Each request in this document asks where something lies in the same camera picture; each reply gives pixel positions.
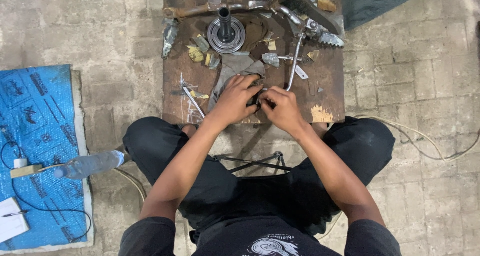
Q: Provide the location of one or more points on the gray cloth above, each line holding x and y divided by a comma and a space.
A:
234, 66

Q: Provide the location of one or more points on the round metal hub with shaft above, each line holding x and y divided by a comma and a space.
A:
232, 42

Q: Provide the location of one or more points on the brown sandpaper piece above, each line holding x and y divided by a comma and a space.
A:
327, 5

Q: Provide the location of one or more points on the person's right hand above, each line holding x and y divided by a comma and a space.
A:
285, 111

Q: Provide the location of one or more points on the crumpled gray foil scrap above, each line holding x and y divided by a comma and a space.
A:
270, 60

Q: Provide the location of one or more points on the person's left hand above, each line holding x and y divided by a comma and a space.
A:
230, 102

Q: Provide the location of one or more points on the white notebook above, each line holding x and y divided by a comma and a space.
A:
11, 224

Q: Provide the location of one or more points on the small metal bolt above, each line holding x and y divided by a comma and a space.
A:
288, 57

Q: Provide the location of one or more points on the rusty metal footrest bar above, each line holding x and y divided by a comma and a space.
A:
187, 11

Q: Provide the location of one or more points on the gray sandpaper scrap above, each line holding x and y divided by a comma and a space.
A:
201, 42

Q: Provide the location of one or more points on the worn wooden work board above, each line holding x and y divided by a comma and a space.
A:
330, 79

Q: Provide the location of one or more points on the white charger plug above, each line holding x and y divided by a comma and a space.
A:
20, 162

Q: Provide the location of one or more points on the black bristle brush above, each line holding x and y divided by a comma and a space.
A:
303, 6

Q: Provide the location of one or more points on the clear plastic water bottle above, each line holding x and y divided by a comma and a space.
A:
90, 164

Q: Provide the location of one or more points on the black metal stool frame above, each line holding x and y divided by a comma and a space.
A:
258, 162

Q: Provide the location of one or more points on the white paper tag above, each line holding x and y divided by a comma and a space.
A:
301, 72

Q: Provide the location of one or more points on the curved chrome lever rod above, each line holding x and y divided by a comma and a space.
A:
295, 60

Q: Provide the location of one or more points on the thin flat metal blade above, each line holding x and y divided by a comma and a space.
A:
194, 102

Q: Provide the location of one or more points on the serrated metal footpeg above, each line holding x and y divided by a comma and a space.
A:
169, 36
332, 40

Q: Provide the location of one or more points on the person's right fingers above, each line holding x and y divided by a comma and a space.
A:
273, 96

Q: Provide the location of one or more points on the gray and yellow paper scrap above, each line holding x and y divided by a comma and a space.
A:
212, 60

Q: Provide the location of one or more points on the crumpled yellow paper scrap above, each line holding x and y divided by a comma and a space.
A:
195, 54

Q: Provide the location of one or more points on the brown cloth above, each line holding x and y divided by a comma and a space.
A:
257, 30

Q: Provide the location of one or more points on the black pen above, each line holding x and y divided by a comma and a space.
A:
14, 213

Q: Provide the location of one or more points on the small wooden block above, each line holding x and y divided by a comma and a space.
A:
25, 170

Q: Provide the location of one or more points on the dark tarp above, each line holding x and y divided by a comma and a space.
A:
375, 4

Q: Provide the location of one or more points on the blue bubble foam mat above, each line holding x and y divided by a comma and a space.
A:
41, 117

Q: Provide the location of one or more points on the small dark metal part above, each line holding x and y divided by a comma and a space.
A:
256, 98

